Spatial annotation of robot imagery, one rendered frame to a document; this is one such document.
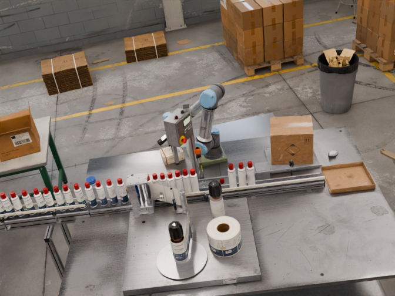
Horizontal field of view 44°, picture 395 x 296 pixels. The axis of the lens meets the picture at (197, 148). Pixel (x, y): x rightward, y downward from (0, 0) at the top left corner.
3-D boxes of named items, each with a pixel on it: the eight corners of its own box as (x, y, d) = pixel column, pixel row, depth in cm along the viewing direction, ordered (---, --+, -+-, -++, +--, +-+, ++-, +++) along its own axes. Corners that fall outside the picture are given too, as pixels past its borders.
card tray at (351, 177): (330, 194, 332) (331, 189, 329) (321, 170, 353) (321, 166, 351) (375, 188, 331) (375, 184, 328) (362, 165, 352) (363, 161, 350)
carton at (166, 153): (165, 165, 382) (163, 157, 377) (161, 157, 391) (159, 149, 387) (184, 159, 385) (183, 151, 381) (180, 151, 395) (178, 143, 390)
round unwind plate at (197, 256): (156, 283, 282) (155, 281, 282) (157, 244, 307) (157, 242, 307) (208, 276, 281) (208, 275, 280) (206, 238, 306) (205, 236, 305)
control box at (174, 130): (167, 144, 324) (163, 120, 313) (181, 131, 335) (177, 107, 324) (180, 148, 319) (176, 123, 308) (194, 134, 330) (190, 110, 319)
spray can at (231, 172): (230, 190, 340) (227, 167, 328) (229, 185, 344) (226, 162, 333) (237, 189, 340) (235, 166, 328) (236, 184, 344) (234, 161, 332)
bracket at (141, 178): (126, 186, 317) (126, 185, 317) (127, 175, 326) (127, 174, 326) (147, 183, 317) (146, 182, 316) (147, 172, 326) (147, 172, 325)
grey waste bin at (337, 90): (326, 119, 553) (328, 70, 517) (311, 101, 588) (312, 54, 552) (361, 111, 557) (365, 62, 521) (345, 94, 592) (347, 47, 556)
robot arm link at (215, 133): (223, 141, 377) (222, 125, 370) (214, 150, 367) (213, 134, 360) (209, 138, 383) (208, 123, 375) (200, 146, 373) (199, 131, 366)
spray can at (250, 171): (248, 188, 340) (246, 165, 328) (247, 183, 344) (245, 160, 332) (255, 187, 339) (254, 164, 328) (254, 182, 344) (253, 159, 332)
